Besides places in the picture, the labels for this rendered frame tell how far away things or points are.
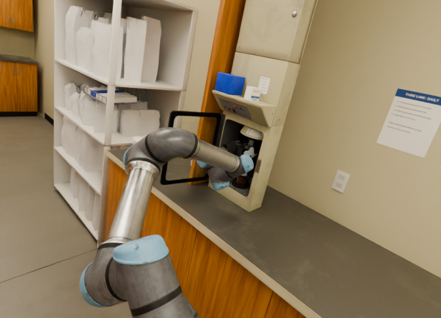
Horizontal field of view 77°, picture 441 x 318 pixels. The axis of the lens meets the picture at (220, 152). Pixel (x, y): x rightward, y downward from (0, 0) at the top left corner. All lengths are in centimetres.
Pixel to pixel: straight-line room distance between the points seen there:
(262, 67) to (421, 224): 105
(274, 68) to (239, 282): 96
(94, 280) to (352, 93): 142
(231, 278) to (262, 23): 117
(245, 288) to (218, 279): 16
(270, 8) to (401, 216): 118
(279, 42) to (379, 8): 55
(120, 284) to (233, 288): 74
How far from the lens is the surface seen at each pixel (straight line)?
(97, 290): 78
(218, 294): 145
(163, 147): 92
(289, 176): 183
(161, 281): 67
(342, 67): 168
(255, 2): 149
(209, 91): 150
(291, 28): 135
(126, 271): 67
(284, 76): 132
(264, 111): 126
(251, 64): 143
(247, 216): 148
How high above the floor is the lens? 167
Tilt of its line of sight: 19 degrees down
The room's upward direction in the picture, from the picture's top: 12 degrees clockwise
